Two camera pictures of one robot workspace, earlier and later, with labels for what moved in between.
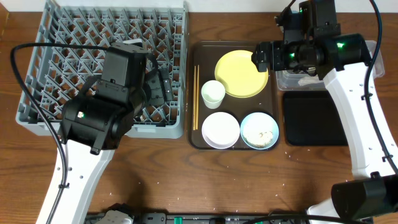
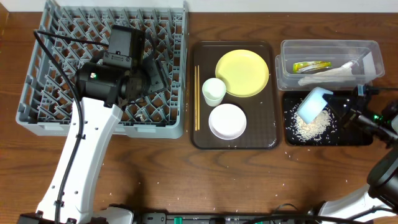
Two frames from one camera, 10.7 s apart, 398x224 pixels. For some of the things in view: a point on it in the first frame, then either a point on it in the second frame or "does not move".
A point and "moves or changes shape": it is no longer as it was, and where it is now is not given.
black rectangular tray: [311, 118] does not move
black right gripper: [276, 48] to [355, 109]
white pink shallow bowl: [221, 130] moves or changes shape
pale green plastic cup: [213, 92] does not move
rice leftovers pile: [258, 139] to [316, 127]
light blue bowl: [259, 130] to [312, 105]
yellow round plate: [240, 75] does not move
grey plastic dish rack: [59, 75] does not move
